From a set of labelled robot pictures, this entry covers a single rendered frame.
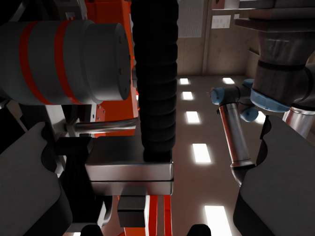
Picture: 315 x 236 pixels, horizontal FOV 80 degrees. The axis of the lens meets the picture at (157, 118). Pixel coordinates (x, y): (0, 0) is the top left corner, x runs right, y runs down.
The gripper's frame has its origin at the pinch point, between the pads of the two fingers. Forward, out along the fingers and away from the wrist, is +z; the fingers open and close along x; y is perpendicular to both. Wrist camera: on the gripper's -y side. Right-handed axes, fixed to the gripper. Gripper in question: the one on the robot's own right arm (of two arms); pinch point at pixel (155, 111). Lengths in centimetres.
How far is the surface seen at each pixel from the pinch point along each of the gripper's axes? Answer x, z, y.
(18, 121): -31.4, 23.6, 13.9
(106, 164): -5.3, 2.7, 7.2
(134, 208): -2.9, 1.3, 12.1
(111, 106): -25, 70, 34
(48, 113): -21.3, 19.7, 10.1
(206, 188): 140, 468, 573
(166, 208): -2, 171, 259
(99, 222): -6.8, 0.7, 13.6
